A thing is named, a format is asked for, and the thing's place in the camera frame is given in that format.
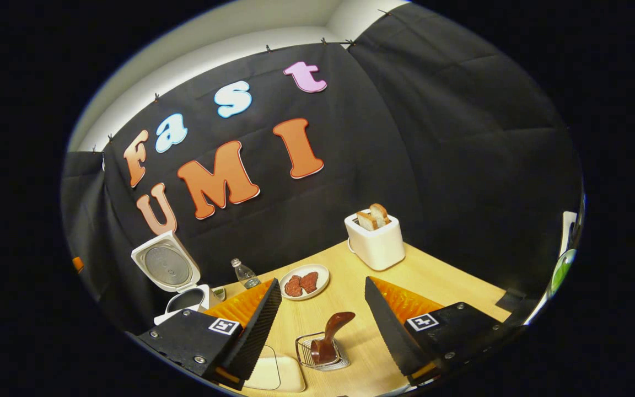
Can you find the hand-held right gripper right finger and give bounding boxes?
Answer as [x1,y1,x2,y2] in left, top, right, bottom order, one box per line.
[364,276,528,387]

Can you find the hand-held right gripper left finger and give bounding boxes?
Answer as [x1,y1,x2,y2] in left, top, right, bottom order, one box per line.
[127,277,283,391]

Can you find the wire chopstick holder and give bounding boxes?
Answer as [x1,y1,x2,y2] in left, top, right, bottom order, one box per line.
[295,331,351,371]

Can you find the brown wooden spoon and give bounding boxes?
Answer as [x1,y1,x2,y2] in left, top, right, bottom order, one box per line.
[311,312,356,364]

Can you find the white rice cooker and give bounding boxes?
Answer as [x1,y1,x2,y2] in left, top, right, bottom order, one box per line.
[130,230,212,327]

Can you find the cream rice container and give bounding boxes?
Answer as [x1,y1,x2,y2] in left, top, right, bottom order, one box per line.
[243,345,307,393]

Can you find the clear plastic bottle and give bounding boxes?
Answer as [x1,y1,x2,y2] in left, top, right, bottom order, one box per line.
[231,257,261,290]

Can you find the white toaster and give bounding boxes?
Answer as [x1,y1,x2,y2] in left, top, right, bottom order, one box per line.
[344,212,406,271]

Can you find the white plate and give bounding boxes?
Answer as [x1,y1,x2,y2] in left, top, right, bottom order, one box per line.
[279,264,330,301]

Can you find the black block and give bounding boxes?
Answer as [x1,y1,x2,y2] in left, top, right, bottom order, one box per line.
[496,288,529,313]

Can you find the green round object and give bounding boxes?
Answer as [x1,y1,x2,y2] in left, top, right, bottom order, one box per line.
[550,248,577,297]

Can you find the black backdrop cloth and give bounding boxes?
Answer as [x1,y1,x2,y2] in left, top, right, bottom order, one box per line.
[60,3,584,334]

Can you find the white panel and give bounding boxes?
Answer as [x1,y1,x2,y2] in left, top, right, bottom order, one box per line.
[562,211,578,255]

